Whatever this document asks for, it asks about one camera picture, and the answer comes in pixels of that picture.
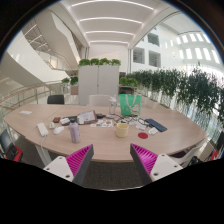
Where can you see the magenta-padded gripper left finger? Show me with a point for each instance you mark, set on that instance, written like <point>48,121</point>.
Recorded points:
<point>63,165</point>

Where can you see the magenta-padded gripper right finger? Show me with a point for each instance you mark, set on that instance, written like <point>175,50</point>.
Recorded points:
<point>161,166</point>

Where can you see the purple drink bottle black cap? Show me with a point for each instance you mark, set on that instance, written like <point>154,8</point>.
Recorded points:
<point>74,133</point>

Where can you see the clear plastic water bottle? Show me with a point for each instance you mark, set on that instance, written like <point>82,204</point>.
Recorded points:
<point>112,106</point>

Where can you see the flat round red coaster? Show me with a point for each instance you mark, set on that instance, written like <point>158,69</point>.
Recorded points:
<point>142,135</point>

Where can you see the clear plastic packet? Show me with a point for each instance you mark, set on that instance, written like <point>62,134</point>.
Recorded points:
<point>153,131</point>

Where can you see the small grey oval device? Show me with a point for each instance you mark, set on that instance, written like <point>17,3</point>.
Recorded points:
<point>51,125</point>

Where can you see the white packet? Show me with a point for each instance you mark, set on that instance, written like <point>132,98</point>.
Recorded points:
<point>65,121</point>

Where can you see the small black red box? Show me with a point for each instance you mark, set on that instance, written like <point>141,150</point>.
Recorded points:
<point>56,119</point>

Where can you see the black flat case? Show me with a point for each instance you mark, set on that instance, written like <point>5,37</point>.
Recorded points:
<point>72,118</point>

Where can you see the pale yellow mug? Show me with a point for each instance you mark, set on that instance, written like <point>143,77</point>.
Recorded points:
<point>122,131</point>

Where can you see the tablet in brown case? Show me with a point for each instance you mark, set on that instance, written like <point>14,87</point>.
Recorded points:
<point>86,117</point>

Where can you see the red black chair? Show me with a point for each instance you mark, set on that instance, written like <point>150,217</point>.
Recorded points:
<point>218,151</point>
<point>11,150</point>

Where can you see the colourful sticker sheet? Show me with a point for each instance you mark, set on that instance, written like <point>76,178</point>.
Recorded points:
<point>102,124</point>

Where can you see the black charger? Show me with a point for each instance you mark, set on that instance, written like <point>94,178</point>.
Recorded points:
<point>100,116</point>

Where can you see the white paper sheet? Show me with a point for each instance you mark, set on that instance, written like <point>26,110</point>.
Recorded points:
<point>25,112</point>

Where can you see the black office chair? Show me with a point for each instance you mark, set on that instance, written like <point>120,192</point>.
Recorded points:
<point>55,99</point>

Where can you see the green tote bag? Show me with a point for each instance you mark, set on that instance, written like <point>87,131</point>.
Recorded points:
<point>128,106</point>

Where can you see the brown planter with plants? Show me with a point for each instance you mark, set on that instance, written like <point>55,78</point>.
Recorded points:
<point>73,87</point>

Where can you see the green hedge plant row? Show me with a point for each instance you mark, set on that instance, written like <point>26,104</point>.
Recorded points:
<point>193,88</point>

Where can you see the dark planter with plants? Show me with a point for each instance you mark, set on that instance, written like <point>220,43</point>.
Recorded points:
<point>128,82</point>

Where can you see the white cabinet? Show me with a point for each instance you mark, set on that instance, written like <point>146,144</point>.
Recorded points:
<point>98,81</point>

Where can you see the green plants on cabinet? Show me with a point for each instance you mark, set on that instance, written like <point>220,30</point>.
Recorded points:
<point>95,62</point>

